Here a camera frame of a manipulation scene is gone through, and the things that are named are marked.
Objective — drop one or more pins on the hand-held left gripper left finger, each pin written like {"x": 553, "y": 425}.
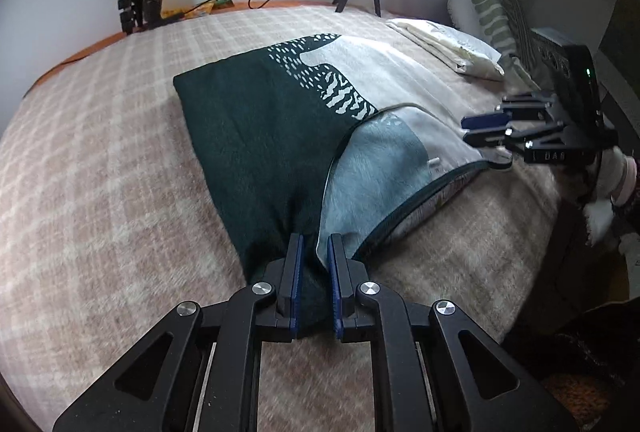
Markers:
{"x": 296, "y": 282}

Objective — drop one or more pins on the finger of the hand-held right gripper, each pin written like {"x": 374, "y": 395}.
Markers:
{"x": 485, "y": 121}
{"x": 487, "y": 138}

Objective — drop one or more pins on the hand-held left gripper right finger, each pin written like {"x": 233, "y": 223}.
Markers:
{"x": 334, "y": 282}

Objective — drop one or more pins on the green white tree print t-shirt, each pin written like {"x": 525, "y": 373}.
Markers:
{"x": 250, "y": 122}

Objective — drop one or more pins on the person's right forearm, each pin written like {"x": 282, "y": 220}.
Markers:
{"x": 617, "y": 182}

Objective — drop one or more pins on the dark striped pillow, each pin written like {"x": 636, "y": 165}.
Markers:
{"x": 522, "y": 22}

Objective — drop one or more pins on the folded white cloth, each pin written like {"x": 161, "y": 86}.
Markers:
{"x": 450, "y": 44}

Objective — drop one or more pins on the green white patterned pillow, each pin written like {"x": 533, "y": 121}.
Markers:
{"x": 482, "y": 2}

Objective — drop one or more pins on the beige checkered blanket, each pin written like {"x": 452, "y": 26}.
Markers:
{"x": 100, "y": 162}

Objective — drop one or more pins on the yellow green flat packet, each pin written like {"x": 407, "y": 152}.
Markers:
{"x": 215, "y": 7}

